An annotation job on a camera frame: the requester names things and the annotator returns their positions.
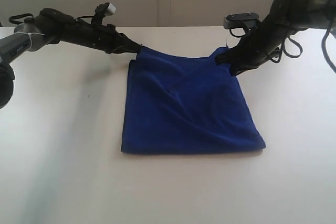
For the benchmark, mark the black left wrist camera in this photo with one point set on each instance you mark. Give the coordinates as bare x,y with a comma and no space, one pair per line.
102,11

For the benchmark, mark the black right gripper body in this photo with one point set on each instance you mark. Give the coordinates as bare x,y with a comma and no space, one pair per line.
271,38

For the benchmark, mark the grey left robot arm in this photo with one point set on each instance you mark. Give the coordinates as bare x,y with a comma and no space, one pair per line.
27,37

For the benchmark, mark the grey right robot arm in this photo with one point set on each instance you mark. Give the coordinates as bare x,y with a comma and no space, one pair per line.
316,14

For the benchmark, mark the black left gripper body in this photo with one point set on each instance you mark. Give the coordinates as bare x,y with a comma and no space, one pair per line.
63,27

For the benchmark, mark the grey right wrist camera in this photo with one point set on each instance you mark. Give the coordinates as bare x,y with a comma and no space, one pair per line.
241,20

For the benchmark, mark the blue microfiber towel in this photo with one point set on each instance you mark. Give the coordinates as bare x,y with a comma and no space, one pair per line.
185,106

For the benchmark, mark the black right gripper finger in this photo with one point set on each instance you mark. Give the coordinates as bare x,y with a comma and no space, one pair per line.
238,68
231,56

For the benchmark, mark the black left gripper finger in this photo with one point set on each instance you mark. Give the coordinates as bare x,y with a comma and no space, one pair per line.
123,44

